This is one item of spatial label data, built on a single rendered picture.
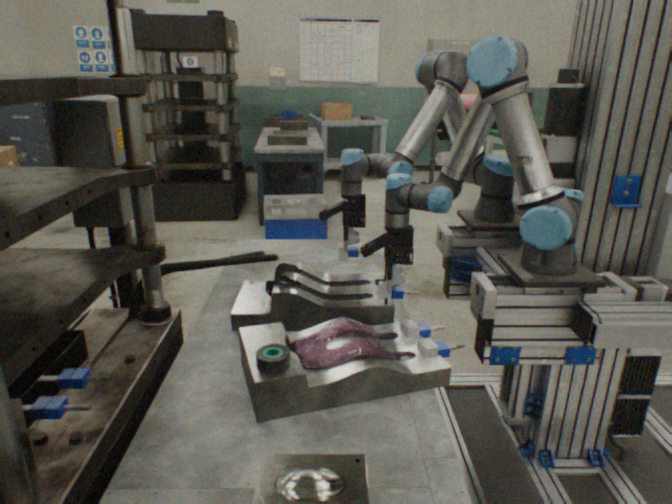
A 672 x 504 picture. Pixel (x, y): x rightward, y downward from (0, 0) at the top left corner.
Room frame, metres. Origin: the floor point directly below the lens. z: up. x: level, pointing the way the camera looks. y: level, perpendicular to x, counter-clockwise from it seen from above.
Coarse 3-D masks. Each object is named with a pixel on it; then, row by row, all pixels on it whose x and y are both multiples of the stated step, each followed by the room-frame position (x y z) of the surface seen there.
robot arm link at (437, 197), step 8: (416, 184) 1.41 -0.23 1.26; (432, 184) 1.41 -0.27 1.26; (440, 184) 1.42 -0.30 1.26; (408, 192) 1.39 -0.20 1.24; (416, 192) 1.38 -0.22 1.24; (424, 192) 1.37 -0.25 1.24; (432, 192) 1.36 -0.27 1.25; (440, 192) 1.35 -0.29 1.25; (448, 192) 1.36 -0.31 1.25; (408, 200) 1.39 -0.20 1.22; (416, 200) 1.37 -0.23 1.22; (424, 200) 1.36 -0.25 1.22; (432, 200) 1.35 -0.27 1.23; (440, 200) 1.34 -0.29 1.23; (448, 200) 1.36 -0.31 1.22; (416, 208) 1.39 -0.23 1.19; (424, 208) 1.37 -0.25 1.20; (432, 208) 1.36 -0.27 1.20; (440, 208) 1.34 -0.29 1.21; (448, 208) 1.36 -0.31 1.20
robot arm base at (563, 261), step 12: (528, 252) 1.33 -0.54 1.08; (540, 252) 1.30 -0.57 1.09; (552, 252) 1.28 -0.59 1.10; (564, 252) 1.28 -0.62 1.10; (576, 252) 1.31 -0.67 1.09; (528, 264) 1.31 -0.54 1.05; (540, 264) 1.30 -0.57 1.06; (552, 264) 1.27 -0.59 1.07; (564, 264) 1.27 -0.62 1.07; (576, 264) 1.29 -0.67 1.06
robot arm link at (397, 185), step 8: (392, 176) 1.43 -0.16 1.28; (400, 176) 1.42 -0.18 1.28; (408, 176) 1.43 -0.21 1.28; (392, 184) 1.41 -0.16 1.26; (400, 184) 1.41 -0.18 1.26; (408, 184) 1.41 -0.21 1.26; (392, 192) 1.41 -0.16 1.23; (400, 192) 1.40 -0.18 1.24; (392, 200) 1.41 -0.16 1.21; (400, 200) 1.40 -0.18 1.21; (384, 208) 1.44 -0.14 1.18; (392, 208) 1.41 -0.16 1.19; (400, 208) 1.41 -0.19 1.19; (408, 208) 1.41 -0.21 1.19
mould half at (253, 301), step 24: (264, 288) 1.56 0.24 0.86; (288, 288) 1.39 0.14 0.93; (312, 288) 1.46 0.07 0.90; (336, 288) 1.51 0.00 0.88; (360, 288) 1.50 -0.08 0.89; (240, 312) 1.38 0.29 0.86; (264, 312) 1.38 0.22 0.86; (288, 312) 1.37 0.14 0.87; (312, 312) 1.37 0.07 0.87; (336, 312) 1.37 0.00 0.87; (360, 312) 1.37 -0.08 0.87; (384, 312) 1.37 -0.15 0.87
